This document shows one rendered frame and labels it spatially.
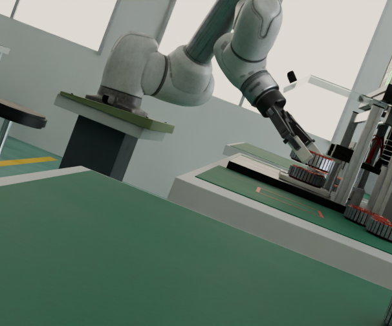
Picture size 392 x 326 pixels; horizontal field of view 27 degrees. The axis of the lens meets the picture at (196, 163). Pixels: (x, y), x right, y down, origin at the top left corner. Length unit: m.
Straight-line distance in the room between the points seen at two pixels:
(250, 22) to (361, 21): 5.23
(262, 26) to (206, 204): 0.69
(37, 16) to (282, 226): 6.22
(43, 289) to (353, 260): 1.01
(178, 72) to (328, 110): 4.41
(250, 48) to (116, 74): 0.82
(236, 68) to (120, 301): 1.64
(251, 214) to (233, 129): 5.72
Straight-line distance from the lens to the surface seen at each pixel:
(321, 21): 7.20
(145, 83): 2.79
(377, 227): 1.88
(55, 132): 7.41
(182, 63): 2.81
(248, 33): 2.03
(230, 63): 2.13
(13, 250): 0.55
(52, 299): 0.47
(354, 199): 2.38
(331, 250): 1.44
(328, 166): 2.03
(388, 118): 2.40
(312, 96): 7.14
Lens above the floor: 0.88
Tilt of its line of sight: 4 degrees down
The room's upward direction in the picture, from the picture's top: 21 degrees clockwise
